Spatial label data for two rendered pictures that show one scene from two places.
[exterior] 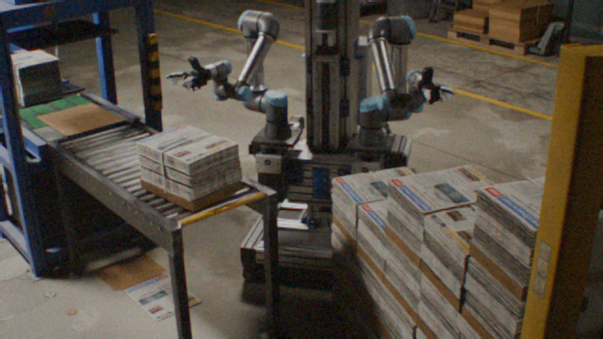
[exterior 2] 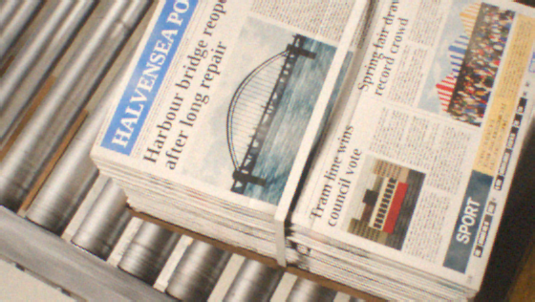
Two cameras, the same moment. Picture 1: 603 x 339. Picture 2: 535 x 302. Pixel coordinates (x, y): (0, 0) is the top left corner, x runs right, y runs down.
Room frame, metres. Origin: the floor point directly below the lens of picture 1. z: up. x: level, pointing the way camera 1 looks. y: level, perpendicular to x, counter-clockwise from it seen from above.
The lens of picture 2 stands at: (2.60, 0.65, 1.74)
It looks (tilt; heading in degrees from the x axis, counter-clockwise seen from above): 69 degrees down; 342
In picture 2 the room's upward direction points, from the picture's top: 5 degrees counter-clockwise
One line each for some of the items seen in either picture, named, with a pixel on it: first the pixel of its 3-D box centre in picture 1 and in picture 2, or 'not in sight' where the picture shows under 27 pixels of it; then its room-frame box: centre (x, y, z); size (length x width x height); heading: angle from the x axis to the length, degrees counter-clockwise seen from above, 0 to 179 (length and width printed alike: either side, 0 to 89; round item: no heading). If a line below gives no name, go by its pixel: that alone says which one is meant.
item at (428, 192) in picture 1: (448, 187); not in sight; (2.32, -0.55, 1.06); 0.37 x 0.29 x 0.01; 109
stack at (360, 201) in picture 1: (421, 314); not in sight; (2.45, -0.51, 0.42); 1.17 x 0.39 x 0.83; 18
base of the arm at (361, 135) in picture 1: (370, 132); not in sight; (3.41, -0.38, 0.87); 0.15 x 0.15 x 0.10
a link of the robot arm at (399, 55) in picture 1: (398, 69); not in sight; (3.44, -0.51, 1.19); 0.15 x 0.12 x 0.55; 102
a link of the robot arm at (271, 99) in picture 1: (275, 104); not in sight; (3.53, 0.11, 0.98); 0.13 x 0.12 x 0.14; 50
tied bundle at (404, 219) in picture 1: (448, 216); not in sight; (2.33, -0.56, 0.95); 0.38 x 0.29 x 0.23; 109
